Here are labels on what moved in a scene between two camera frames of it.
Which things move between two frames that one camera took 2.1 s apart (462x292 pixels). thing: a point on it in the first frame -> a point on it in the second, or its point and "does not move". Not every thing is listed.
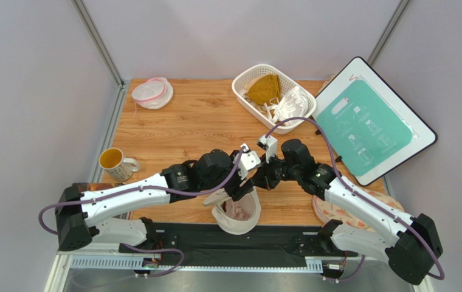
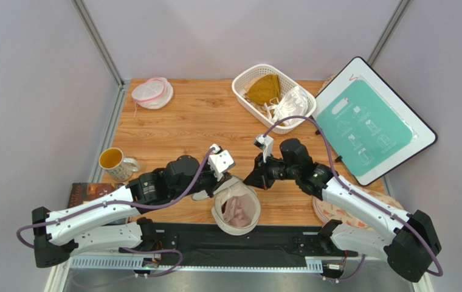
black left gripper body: (233, 188) -> (209, 182)
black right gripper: (264, 175) does not move
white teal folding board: (374, 129) does not move
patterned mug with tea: (118, 168) does not move
